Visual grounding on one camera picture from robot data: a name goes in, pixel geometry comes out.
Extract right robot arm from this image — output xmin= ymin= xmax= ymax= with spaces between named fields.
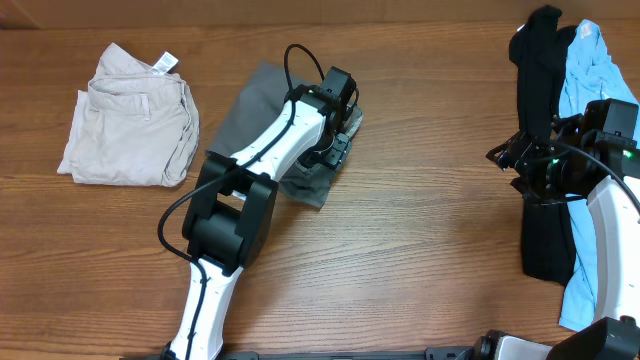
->
xmin=469 ymin=99 xmax=639 ymax=360

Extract light blue shirt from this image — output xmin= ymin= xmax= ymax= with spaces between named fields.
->
xmin=559 ymin=19 xmax=637 ymax=332

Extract grey shorts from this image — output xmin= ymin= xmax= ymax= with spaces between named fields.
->
xmin=206 ymin=62 xmax=364 ymax=209

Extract folded beige shorts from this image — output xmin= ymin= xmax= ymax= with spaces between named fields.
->
xmin=57 ymin=43 xmax=200 ymax=187

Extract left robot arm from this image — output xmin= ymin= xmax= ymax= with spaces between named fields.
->
xmin=160 ymin=67 xmax=358 ymax=359

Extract black garment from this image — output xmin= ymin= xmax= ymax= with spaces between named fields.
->
xmin=509 ymin=5 xmax=576 ymax=287

